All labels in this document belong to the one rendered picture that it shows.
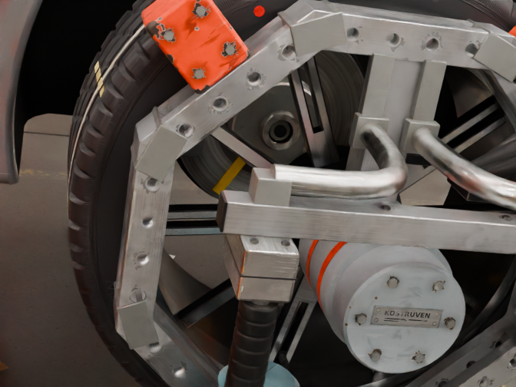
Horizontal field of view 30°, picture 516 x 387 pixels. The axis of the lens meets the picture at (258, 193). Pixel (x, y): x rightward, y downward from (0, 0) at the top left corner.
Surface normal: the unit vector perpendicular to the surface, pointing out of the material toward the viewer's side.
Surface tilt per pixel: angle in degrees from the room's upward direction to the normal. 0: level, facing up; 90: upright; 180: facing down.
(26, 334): 0
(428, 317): 90
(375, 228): 90
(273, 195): 90
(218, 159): 90
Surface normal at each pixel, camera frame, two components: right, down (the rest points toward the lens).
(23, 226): 0.16, -0.92
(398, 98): 0.18, 0.38
